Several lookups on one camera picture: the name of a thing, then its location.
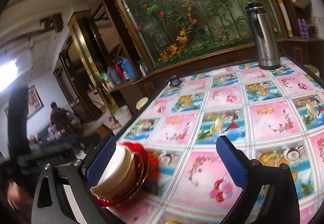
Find beige paper bowl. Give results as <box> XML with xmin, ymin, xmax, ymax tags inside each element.
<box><xmin>90</xmin><ymin>147</ymin><xmax>134</xmax><ymax>196</ymax></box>

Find large red plastic plate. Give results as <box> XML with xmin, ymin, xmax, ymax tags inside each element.
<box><xmin>94</xmin><ymin>142</ymin><xmax>160</xmax><ymax>209</ymax></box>

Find white foam bowl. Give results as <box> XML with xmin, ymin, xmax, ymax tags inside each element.
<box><xmin>90</xmin><ymin>145</ymin><xmax>127</xmax><ymax>193</ymax></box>

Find small red plastic plate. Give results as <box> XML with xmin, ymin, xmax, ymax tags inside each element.
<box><xmin>92</xmin><ymin>151</ymin><xmax>149</xmax><ymax>209</ymax></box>

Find stacked bowls on side stool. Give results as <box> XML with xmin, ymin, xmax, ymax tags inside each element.
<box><xmin>136</xmin><ymin>97</ymin><xmax>148</xmax><ymax>110</ymax></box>

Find person's left hand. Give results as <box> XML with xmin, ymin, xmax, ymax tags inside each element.
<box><xmin>7</xmin><ymin>182</ymin><xmax>33</xmax><ymax>223</ymax></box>

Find seated person in background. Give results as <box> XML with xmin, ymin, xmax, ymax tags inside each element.
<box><xmin>49</xmin><ymin>102</ymin><xmax>81</xmax><ymax>139</ymax></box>

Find white plastic bucket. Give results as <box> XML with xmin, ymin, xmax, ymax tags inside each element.
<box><xmin>114</xmin><ymin>105</ymin><xmax>132</xmax><ymax>126</ymax></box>

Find colourful patterned tablecloth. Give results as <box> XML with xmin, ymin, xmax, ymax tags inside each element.
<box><xmin>113</xmin><ymin>57</ymin><xmax>323</xmax><ymax>223</ymax></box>

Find grey blue water jug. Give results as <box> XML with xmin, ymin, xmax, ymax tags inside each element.
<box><xmin>107</xmin><ymin>67</ymin><xmax>122</xmax><ymax>87</ymax></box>

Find red thermos flask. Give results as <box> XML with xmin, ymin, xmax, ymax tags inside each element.
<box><xmin>115</xmin><ymin>63</ymin><xmax>126</xmax><ymax>82</ymax></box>

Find small black jar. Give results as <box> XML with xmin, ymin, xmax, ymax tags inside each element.
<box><xmin>168</xmin><ymin>75</ymin><xmax>182</xmax><ymax>88</ymax></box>

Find blue thermos flask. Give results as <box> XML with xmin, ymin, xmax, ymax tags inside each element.
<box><xmin>121</xmin><ymin>57</ymin><xmax>138</xmax><ymax>81</ymax></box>

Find stainless steel thermos jug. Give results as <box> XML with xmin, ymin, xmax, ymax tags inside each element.
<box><xmin>245</xmin><ymin>3</ymin><xmax>281</xmax><ymax>71</ymax></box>

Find white spray bottle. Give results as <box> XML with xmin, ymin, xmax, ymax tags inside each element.
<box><xmin>139</xmin><ymin>63</ymin><xmax>148</xmax><ymax>76</ymax></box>

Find purple bottles on shelf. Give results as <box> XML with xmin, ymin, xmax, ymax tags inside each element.
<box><xmin>298</xmin><ymin>18</ymin><xmax>309</xmax><ymax>39</ymax></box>

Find artificial flower glass display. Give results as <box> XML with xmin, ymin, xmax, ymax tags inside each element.
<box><xmin>114</xmin><ymin>0</ymin><xmax>285</xmax><ymax>69</ymax></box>

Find framed wall painting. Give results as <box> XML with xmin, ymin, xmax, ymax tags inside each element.
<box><xmin>28</xmin><ymin>85</ymin><xmax>43</xmax><ymax>119</ymax></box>

